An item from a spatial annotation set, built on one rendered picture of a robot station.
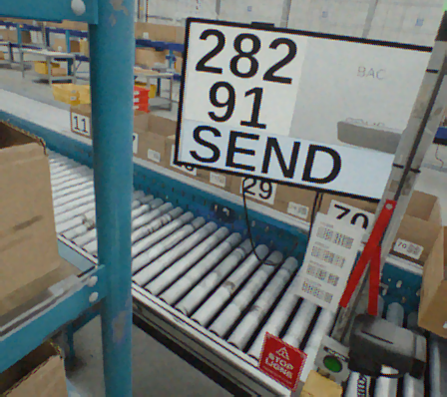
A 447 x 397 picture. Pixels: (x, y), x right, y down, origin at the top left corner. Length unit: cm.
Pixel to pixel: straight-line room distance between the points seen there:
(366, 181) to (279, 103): 23
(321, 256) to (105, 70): 53
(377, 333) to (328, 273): 12
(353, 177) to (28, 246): 57
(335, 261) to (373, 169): 20
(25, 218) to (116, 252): 7
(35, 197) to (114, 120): 7
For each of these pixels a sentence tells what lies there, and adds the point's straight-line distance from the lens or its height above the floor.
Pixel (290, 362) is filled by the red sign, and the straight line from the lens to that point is 83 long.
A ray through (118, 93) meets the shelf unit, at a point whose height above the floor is 148.
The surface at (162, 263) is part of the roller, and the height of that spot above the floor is 75.
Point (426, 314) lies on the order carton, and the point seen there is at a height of 91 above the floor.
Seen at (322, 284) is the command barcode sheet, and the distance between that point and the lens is 68.
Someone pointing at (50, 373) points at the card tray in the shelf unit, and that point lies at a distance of 36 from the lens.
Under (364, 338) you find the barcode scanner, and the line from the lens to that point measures 65.
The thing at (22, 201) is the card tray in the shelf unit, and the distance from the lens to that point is 23.
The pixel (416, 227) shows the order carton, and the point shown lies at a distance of 125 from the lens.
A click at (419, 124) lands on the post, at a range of 55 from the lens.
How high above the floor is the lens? 151
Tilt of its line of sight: 23 degrees down
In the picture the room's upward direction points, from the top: 7 degrees clockwise
